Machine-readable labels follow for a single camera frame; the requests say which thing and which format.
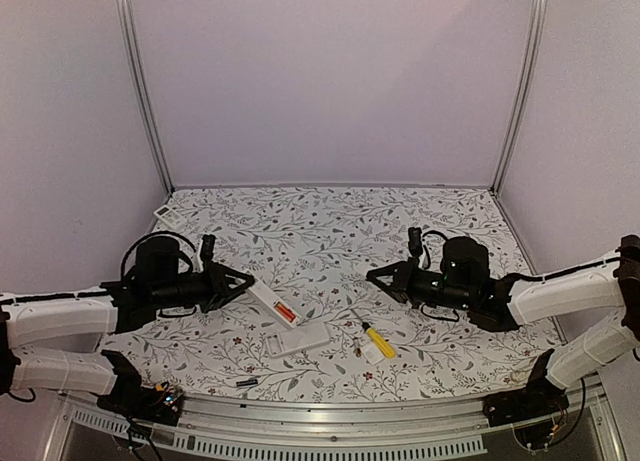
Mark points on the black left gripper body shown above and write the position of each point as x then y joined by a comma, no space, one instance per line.
174,294

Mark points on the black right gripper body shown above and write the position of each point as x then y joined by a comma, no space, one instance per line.
435,293

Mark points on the long white remote with buttons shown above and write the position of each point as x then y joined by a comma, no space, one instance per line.
268,299

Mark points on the yellow handled screwdriver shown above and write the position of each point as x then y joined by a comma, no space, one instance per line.
381,343

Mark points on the white remote control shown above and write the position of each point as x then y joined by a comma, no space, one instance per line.
302,338

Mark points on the white battery cover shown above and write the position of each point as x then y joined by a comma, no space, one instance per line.
372,353

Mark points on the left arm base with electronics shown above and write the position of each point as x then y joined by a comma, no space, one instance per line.
131,399

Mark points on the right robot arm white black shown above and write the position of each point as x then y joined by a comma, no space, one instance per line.
611,281

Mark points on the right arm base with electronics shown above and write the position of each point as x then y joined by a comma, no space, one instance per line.
538,398

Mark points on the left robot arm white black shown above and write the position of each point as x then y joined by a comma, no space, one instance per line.
111,308

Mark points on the small white remote far left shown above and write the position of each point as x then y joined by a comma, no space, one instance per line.
169,217

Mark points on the floral patterned table mat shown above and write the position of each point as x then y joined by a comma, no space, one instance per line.
313,246

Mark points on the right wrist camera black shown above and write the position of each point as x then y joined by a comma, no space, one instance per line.
417,248

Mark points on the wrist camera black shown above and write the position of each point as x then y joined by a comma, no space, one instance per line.
417,248
204,252

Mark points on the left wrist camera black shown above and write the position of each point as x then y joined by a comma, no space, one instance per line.
204,252

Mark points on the left aluminium frame post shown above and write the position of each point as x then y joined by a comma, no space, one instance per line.
141,91

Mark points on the aluminium frame post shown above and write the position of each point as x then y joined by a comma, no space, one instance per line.
141,91
525,80

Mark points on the right aluminium frame post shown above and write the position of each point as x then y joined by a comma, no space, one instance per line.
525,80

